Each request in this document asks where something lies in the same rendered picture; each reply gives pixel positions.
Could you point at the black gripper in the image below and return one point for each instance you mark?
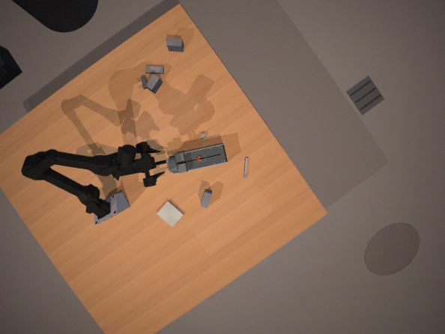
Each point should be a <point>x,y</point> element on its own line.
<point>150,180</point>

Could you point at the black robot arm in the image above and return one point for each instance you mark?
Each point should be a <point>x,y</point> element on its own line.
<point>37,167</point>

